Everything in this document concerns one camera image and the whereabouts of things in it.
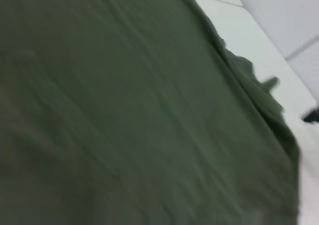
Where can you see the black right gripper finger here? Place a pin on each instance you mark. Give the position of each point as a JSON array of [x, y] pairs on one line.
[[313, 116]]

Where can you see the dark green t-shirt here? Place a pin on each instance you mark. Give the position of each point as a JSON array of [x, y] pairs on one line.
[[124, 110]]

